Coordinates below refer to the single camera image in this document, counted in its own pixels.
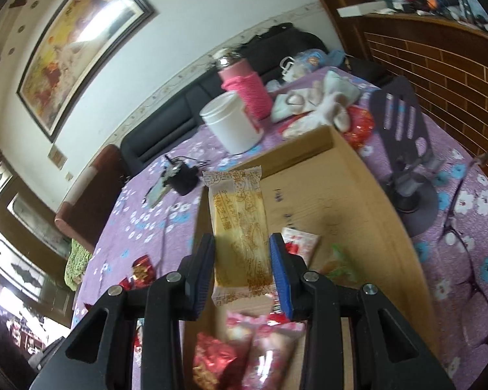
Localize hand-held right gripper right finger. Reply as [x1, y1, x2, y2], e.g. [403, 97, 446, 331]
[269, 233, 456, 390]

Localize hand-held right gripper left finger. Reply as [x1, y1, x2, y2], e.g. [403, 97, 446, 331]
[28, 233, 216, 390]

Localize white red snack packet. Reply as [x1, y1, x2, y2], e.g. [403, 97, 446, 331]
[281, 227, 322, 267]

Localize green snack packet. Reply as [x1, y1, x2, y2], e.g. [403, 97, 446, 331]
[317, 244, 359, 285]

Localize long clear beige snack packet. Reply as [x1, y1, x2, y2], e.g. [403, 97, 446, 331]
[202, 165, 276, 307]

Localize shiny red foil packet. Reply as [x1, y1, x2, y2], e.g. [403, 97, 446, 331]
[129, 254, 159, 286]

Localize pink cartoon snack packet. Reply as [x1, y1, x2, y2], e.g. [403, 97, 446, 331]
[228, 313, 305, 390]

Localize large red packet gold print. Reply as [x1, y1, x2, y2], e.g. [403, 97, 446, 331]
[193, 332, 238, 390]

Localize shallow cardboard box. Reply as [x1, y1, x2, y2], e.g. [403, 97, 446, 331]
[181, 125, 442, 390]

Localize purple floral tablecloth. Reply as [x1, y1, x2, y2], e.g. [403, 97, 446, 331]
[71, 65, 488, 390]

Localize black cylindrical motor device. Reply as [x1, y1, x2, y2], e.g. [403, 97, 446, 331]
[163, 155, 200, 196]

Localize green blanket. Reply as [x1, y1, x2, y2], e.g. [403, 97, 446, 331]
[64, 238, 92, 291]

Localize brown armchair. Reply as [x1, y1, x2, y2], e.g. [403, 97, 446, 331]
[55, 144, 131, 253]

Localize black leather sofa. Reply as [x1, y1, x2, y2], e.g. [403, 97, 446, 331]
[120, 24, 330, 175]

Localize white plastic jar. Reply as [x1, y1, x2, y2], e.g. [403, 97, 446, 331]
[199, 90, 265, 155]

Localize white sock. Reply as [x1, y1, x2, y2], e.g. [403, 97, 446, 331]
[272, 91, 310, 123]
[305, 71, 362, 131]

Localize crinkled red wrapper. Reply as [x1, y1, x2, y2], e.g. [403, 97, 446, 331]
[342, 106, 375, 151]

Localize wooden door with glass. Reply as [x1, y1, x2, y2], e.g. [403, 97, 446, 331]
[0, 148, 76, 330]

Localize bottle with pink knitted sleeve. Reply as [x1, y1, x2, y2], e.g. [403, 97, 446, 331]
[211, 47, 274, 122]

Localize thin-framed eyeglasses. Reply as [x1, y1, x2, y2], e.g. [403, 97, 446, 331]
[443, 152, 488, 348]

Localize grey metal phone stand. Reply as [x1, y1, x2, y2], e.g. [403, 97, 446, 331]
[368, 76, 439, 236]

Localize blue cartoon plastic bag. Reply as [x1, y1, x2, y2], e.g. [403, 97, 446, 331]
[297, 48, 346, 72]

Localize dark clothes pile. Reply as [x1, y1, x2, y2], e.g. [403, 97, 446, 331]
[244, 22, 297, 45]

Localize framed painting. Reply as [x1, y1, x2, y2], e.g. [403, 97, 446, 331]
[16, 0, 157, 144]

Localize wooden brick-pattern cabinet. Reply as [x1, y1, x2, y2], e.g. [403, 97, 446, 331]
[337, 8, 488, 179]

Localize flat white box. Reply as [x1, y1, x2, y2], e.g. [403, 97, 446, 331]
[337, 1, 387, 18]

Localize small wall plaque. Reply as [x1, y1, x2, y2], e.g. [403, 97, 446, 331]
[47, 146, 68, 168]

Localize clear plastic bag white handle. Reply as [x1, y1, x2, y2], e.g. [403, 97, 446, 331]
[278, 55, 310, 84]

